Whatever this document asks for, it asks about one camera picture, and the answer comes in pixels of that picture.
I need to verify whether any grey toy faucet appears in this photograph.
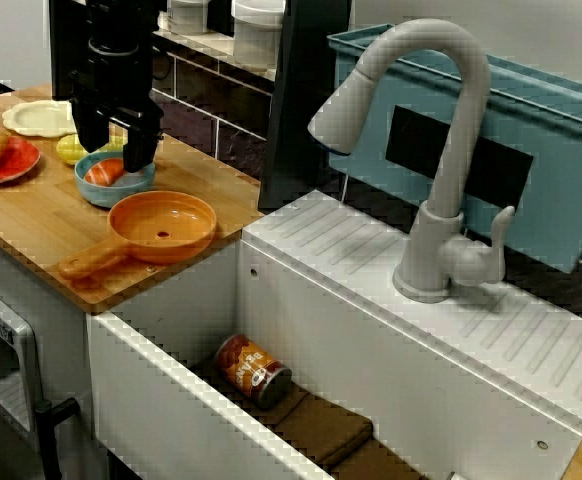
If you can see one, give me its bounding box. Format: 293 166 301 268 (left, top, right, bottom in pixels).
306 18 517 305

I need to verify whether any yellow toy corn cob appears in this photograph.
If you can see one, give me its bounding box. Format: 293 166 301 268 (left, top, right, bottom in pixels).
55 133 127 165

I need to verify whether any salmon sushi toy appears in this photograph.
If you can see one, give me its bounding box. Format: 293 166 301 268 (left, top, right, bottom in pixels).
83 158 127 187

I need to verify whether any black angled post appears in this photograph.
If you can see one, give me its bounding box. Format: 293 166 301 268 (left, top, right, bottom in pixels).
258 0 355 211

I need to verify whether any teal plastic bin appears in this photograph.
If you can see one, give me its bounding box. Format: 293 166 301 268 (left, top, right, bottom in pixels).
326 23 582 275

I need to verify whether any white kitchen cabinet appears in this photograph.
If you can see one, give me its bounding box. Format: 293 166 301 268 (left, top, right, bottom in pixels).
0 219 97 480

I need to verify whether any brown cloth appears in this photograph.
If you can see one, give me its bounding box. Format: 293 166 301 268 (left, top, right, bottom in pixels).
193 367 452 480

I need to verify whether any red plate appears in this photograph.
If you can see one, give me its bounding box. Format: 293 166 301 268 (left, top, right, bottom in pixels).
0 135 42 187

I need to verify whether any grey dishwasher panel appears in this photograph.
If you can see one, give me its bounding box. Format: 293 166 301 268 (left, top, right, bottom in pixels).
0 277 47 480

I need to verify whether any black rectangular label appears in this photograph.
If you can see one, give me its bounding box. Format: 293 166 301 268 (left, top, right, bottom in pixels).
385 104 535 211

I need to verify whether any orange beans can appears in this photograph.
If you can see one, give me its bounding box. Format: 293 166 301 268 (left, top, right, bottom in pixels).
213 333 293 410

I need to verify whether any labelled white canister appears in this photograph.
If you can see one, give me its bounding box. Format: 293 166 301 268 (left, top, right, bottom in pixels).
165 0 215 36

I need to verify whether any black upright panel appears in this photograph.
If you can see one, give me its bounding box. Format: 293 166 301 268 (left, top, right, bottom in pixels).
48 0 92 101

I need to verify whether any orange toy frying pan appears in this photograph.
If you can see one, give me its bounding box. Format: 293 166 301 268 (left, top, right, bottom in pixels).
58 190 218 281

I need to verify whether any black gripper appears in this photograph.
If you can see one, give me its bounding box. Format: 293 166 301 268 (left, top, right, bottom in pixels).
68 49 165 174

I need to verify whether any long wooden countertop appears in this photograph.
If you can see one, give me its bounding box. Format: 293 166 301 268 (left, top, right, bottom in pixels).
0 83 266 315

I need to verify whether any cream scalloped plate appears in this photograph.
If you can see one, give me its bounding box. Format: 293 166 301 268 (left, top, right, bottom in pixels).
1 99 78 140

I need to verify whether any black cabinet handle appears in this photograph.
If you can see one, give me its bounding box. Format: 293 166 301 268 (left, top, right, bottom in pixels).
34 397 80 480

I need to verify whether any light blue bowl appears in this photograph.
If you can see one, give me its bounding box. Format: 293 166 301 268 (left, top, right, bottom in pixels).
73 150 157 209

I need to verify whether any white sink basin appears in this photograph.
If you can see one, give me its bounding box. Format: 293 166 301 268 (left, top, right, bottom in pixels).
86 188 582 480

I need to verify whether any plain white canister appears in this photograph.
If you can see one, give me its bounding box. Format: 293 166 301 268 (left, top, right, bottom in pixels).
230 0 287 69

